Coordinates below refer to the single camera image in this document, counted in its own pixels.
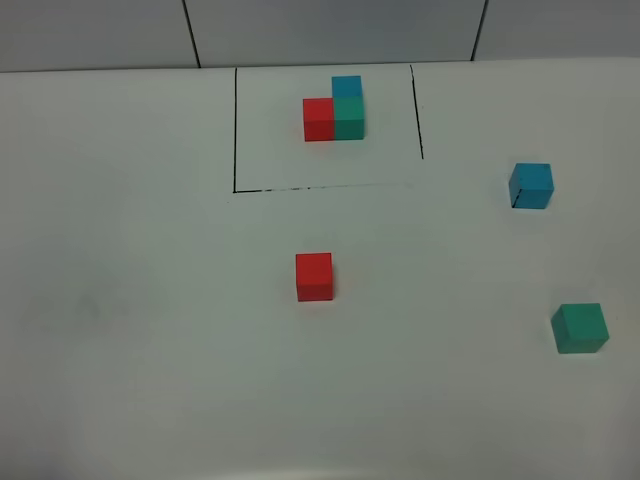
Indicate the template red cube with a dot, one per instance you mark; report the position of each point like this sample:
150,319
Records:
318,119

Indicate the template green cube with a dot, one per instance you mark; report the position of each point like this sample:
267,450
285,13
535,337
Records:
349,118

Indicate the template blue cube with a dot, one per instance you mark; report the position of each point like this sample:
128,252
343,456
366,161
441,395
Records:
346,86

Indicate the loose green cube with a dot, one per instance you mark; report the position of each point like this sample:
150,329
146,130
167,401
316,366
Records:
579,328

